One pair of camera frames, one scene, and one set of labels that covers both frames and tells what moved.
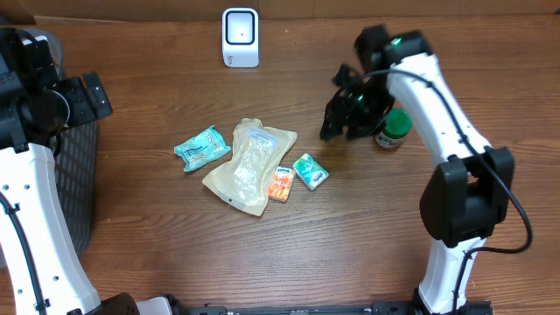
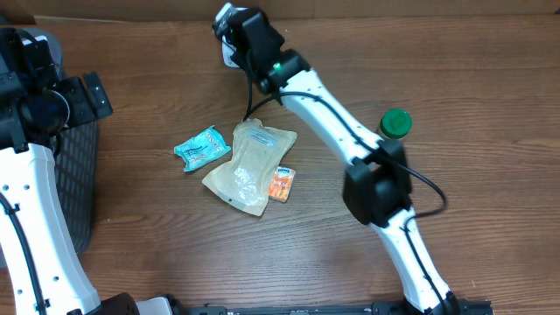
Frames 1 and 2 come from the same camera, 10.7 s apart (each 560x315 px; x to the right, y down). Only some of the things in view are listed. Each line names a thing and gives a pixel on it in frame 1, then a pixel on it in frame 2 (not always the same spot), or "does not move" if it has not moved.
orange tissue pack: [281, 184] does not move
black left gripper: [87, 110] does not move
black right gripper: [341, 118] -> [244, 59]
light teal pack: [203, 149] does not move
